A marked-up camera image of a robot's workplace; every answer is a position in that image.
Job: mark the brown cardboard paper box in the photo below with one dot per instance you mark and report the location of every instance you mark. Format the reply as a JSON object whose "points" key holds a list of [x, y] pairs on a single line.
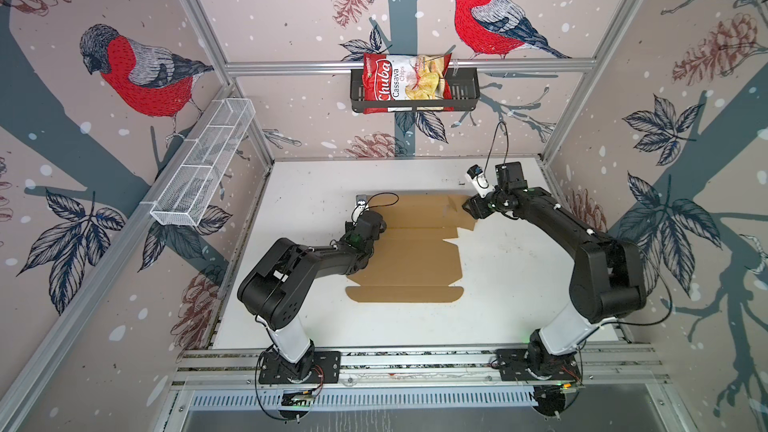
{"points": [[415, 259]]}

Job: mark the black wire wall basket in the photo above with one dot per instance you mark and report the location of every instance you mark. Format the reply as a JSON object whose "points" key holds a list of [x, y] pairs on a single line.
{"points": [[463, 84]]}

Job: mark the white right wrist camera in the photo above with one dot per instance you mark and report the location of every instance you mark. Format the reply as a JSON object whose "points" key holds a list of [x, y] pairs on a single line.
{"points": [[478, 179]]}

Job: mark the red cassava chips bag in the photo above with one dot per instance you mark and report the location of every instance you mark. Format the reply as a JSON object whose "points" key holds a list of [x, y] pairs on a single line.
{"points": [[405, 77]]}

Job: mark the aluminium front rail frame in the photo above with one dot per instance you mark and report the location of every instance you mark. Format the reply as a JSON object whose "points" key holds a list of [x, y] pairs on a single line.
{"points": [[405, 378]]}

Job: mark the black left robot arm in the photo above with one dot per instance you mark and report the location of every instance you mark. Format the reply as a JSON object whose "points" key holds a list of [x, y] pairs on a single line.
{"points": [[278, 285]]}

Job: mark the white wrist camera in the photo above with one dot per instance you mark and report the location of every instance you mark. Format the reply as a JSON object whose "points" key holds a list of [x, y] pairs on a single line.
{"points": [[478, 179], [362, 200]]}

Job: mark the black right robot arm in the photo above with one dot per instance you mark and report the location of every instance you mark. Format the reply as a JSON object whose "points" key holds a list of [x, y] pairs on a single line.
{"points": [[607, 280]]}

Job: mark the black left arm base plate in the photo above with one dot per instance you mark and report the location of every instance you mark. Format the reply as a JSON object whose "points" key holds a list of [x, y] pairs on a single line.
{"points": [[315, 367]]}

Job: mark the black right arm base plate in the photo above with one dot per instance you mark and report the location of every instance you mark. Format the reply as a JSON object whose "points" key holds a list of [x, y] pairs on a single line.
{"points": [[518, 365]]}

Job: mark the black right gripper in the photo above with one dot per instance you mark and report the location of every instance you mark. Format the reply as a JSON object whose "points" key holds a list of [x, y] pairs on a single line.
{"points": [[474, 207]]}

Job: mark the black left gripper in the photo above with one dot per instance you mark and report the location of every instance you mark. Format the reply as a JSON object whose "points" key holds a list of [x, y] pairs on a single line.
{"points": [[349, 230]]}

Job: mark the white mesh wall shelf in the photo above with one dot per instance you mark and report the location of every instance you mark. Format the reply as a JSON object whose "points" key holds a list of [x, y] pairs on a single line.
{"points": [[194, 183]]}

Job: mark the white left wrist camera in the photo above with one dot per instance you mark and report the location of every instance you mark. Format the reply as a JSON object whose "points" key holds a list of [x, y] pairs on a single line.
{"points": [[362, 200]]}

